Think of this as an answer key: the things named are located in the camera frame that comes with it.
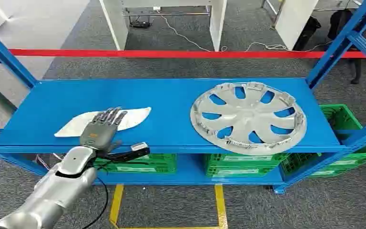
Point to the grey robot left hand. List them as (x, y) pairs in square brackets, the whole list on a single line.
[(99, 132)]

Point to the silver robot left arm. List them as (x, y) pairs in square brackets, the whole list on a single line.
[(60, 186)]

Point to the white flat plastic panel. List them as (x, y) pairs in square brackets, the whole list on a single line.
[(134, 117)]

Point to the green plastic crate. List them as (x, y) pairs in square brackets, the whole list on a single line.
[(239, 166), (151, 164), (341, 121)]

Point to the blue steel shelf rack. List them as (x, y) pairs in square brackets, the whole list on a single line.
[(170, 107)]

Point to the black router box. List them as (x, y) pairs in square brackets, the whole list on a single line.
[(140, 23)]

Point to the red rack beam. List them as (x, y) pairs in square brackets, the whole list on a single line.
[(186, 54)]

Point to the silver wheel hubcap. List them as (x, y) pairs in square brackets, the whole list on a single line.
[(247, 118)]

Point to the white desk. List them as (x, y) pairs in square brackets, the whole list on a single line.
[(217, 22), (293, 22)]

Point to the person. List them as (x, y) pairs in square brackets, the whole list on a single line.
[(339, 23)]

